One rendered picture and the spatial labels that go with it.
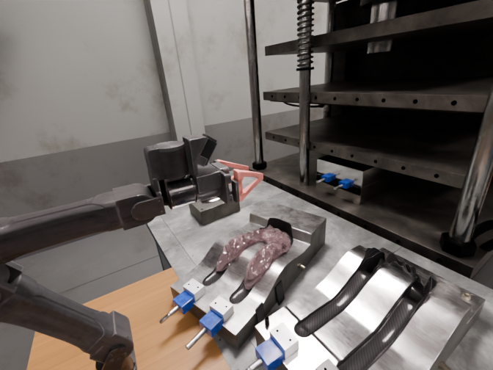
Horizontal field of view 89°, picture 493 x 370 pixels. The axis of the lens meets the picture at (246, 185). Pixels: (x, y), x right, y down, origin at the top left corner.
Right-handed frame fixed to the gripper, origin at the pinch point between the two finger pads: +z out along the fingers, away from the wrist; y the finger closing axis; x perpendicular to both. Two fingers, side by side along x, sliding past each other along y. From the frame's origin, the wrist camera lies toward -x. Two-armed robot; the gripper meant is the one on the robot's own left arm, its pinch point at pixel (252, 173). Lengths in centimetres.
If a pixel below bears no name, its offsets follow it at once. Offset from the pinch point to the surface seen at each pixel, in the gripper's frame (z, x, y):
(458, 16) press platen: 73, -33, -2
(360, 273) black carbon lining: 20.4, 27.2, -16.8
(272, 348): -8.8, 29.3, -19.3
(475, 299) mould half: 41, 32, -34
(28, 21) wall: -55, -68, 229
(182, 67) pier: 51, -31, 204
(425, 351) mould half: 15.6, 29.7, -35.2
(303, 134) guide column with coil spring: 64, 10, 54
